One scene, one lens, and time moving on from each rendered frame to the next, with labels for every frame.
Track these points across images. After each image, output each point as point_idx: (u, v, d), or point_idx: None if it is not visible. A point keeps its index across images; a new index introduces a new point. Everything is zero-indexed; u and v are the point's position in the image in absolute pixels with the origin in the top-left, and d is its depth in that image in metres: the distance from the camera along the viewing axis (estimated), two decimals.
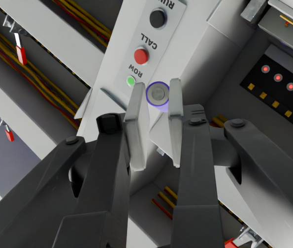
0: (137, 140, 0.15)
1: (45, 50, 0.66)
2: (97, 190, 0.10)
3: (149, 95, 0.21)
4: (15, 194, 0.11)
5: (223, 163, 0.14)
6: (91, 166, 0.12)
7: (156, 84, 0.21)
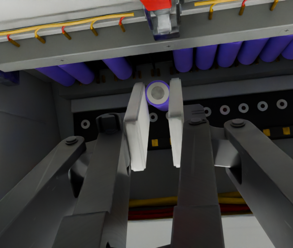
0: (137, 140, 0.15)
1: None
2: (97, 190, 0.10)
3: None
4: (15, 194, 0.11)
5: (223, 163, 0.14)
6: (91, 166, 0.12)
7: None
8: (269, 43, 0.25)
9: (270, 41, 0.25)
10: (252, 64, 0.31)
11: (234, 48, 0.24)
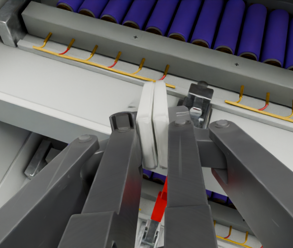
0: (149, 139, 0.15)
1: None
2: (106, 189, 0.10)
3: None
4: (26, 192, 0.11)
5: (208, 164, 0.14)
6: (102, 164, 0.12)
7: None
8: None
9: None
10: None
11: None
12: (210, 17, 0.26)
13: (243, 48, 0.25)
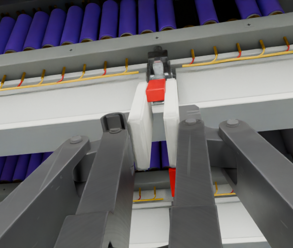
0: (141, 139, 0.15)
1: None
2: (100, 189, 0.10)
3: None
4: (18, 193, 0.11)
5: (218, 163, 0.14)
6: (95, 165, 0.12)
7: None
8: (78, 28, 0.32)
9: (78, 30, 0.32)
10: (86, 0, 0.35)
11: (105, 27, 0.30)
12: None
13: None
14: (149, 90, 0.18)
